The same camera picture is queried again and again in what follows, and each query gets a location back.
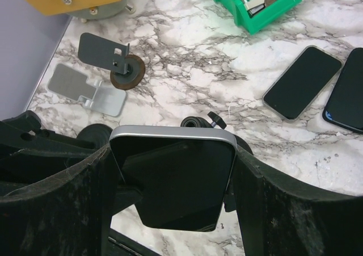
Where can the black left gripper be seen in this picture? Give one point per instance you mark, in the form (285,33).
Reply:
(30,153)

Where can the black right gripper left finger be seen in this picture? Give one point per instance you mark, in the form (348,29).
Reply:
(68,213)

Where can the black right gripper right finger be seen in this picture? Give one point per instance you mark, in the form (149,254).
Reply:
(280,215)

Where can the silver folding phone stand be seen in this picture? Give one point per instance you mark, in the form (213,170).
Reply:
(98,96)

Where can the black phone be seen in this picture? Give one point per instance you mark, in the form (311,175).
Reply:
(344,106)
(182,173)

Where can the silver-edged phone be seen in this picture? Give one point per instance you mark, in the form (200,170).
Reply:
(301,82)

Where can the brown round-base phone stand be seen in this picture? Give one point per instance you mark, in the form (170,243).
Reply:
(126,70)

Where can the black tall phone stand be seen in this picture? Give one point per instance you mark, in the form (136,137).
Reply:
(216,120)

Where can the green plastic bin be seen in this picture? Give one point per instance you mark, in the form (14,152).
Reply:
(266,16)

